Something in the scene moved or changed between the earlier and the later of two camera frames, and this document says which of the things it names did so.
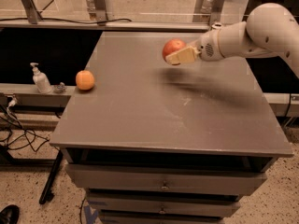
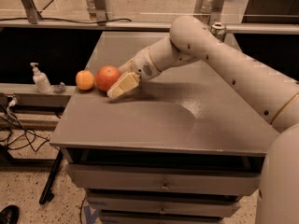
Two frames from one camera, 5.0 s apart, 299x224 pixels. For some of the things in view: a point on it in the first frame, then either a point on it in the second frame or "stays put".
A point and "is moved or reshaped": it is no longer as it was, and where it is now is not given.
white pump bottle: (41, 79) stays put
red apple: (172, 47) is moved or reshaped
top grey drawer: (169, 177) stays put
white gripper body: (207, 47) -> (139, 64)
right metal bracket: (209, 4) stays put
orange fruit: (85, 79) stays put
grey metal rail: (134, 25) stays put
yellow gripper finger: (183, 56) -> (123, 85)
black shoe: (9, 215) stays put
